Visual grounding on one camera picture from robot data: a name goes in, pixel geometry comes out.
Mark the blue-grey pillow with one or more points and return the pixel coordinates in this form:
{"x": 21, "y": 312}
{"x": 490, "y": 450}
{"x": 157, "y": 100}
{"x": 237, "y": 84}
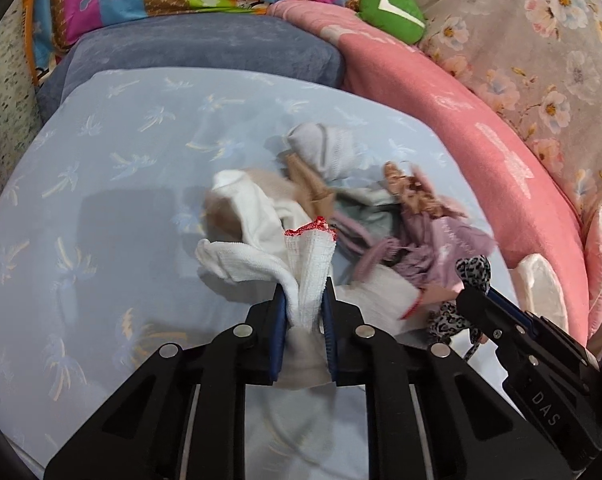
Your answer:
{"x": 191, "y": 45}

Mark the white sock with grey stripes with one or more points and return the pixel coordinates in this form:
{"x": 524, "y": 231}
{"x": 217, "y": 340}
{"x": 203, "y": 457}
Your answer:
{"x": 321, "y": 147}

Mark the speckled cloth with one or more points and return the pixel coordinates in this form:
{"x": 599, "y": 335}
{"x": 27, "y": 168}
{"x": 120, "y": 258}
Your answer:
{"x": 6, "y": 125}

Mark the cream white sock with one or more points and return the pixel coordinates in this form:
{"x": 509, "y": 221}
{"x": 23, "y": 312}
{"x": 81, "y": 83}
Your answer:
{"x": 246, "y": 205}

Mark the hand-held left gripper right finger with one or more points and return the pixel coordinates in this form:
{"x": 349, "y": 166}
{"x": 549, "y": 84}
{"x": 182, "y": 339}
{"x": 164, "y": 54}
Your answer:
{"x": 330, "y": 330}

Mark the tan sock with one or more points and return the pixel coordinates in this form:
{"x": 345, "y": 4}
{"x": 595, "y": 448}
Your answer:
{"x": 306, "y": 185}

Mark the white sock with red trim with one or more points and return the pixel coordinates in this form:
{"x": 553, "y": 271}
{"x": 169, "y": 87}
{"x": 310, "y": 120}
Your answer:
{"x": 308, "y": 270}

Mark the green plush toy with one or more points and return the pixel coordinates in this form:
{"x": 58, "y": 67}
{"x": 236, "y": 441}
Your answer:
{"x": 393, "y": 12}

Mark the brown floral sock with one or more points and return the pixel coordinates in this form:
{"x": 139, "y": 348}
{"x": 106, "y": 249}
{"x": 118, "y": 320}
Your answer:
{"x": 416, "y": 195}

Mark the light blue palm-print sheet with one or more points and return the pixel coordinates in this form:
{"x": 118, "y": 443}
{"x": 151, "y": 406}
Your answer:
{"x": 106, "y": 240}

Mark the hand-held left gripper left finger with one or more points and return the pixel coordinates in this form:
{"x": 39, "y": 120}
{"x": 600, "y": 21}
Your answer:
{"x": 279, "y": 325}

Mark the pink blanket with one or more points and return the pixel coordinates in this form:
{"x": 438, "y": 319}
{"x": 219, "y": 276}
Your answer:
{"x": 456, "y": 125}

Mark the white ribbed sock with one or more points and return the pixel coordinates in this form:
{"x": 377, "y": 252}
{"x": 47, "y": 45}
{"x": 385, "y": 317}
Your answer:
{"x": 246, "y": 265}

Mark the white sock with pink trim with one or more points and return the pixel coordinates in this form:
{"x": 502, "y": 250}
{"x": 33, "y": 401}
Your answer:
{"x": 381, "y": 295}

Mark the floral print quilt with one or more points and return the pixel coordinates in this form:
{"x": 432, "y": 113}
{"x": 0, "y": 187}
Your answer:
{"x": 541, "y": 35}

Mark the purple sock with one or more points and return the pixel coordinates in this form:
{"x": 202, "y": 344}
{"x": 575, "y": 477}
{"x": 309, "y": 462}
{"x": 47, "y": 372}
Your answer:
{"x": 446, "y": 245}

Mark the grey-green sock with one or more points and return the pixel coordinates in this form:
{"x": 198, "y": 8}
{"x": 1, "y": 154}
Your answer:
{"x": 368, "y": 215}

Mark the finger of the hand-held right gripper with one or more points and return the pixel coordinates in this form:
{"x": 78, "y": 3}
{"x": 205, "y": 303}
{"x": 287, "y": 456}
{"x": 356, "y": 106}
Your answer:
{"x": 481, "y": 312}
{"x": 508, "y": 305}

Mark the leopard print sock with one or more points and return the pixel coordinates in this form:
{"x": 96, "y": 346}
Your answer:
{"x": 468, "y": 270}

